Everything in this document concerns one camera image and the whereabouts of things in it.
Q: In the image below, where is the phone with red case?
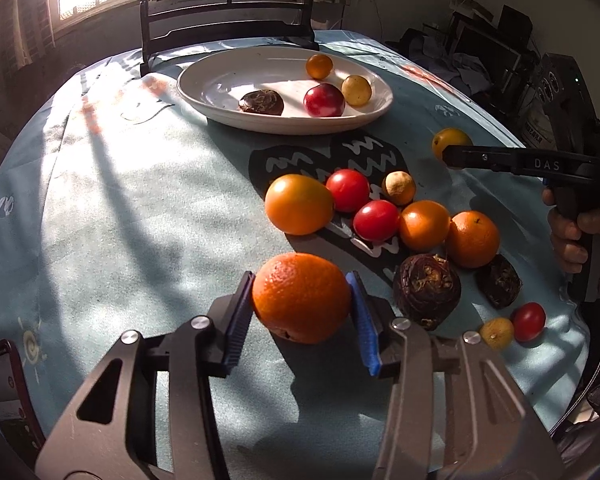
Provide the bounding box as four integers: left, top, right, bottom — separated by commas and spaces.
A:
0, 339, 45, 469

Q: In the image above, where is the large yellow-orange orange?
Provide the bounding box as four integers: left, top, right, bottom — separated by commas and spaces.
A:
264, 174, 334, 236

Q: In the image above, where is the small orange kumquat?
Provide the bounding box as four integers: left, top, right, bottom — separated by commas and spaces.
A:
431, 128, 472, 160

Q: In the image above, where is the white round plate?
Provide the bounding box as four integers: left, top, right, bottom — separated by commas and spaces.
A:
178, 46, 393, 136

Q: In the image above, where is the large dark wrinkled fruit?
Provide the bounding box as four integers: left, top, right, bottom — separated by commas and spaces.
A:
238, 89, 284, 116

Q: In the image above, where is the yellow-orange citrus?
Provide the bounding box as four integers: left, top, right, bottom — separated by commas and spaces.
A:
306, 53, 334, 80

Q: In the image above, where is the red tomato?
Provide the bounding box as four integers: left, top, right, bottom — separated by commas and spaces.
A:
326, 169, 370, 214
353, 200, 400, 243
510, 302, 546, 342

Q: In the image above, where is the small dark wrinkled fruit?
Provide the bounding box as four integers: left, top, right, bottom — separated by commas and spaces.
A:
474, 254, 522, 310

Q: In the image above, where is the black framed painted screen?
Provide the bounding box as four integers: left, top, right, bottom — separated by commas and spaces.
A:
140, 0, 318, 76

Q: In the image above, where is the dark red plum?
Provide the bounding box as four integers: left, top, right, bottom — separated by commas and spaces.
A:
303, 82, 346, 117

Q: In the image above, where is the orange tangerine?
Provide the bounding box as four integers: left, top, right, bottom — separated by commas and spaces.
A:
399, 200, 451, 252

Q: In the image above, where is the small yellow fruit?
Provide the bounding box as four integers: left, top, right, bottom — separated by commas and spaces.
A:
479, 318, 515, 351

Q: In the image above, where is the small tan walnut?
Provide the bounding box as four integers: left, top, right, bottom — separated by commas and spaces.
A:
381, 171, 416, 207

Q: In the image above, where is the textured orange mandarin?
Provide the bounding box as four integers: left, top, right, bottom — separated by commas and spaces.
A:
252, 252, 351, 344

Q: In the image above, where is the teal patterned tablecloth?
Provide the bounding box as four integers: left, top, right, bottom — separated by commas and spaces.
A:
0, 32, 590, 479

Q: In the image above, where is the small yellow lemon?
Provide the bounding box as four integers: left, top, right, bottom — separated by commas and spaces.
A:
340, 75, 373, 107

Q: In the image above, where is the person's right hand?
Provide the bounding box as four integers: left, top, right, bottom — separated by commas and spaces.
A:
542, 188, 600, 297

